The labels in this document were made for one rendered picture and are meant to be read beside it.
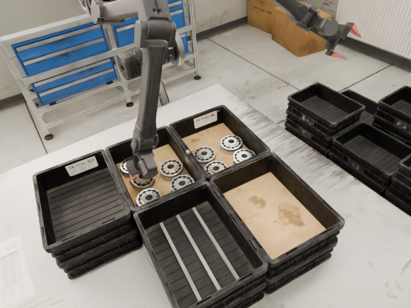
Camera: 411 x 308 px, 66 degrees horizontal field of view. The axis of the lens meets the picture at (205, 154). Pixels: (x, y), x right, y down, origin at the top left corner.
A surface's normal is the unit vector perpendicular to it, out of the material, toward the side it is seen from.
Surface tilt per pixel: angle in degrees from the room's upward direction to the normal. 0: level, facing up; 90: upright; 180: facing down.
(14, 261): 0
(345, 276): 0
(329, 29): 72
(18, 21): 90
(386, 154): 0
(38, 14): 90
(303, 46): 90
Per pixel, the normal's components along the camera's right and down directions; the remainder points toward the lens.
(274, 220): -0.07, -0.72
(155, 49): 0.54, 0.58
